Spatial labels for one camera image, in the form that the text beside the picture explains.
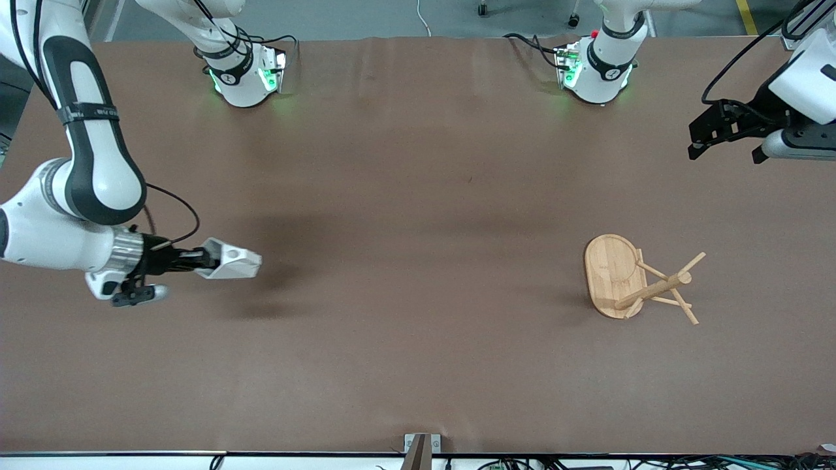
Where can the grey metal bracket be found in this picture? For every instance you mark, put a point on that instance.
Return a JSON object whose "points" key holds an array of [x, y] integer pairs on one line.
{"points": [[422, 450]]}

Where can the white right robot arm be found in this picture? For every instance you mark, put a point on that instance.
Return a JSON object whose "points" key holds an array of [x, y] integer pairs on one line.
{"points": [[98, 163]]}

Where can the wooden cup rack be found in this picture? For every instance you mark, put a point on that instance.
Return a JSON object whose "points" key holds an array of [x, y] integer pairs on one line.
{"points": [[610, 274]]}

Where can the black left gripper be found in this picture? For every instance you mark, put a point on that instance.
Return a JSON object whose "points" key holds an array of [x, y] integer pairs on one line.
{"points": [[761, 115]]}

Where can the white angular cup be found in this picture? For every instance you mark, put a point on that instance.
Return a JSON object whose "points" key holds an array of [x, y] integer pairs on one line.
{"points": [[238, 264]]}

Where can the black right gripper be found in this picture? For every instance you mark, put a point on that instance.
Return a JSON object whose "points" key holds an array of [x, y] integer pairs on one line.
{"points": [[157, 257]]}

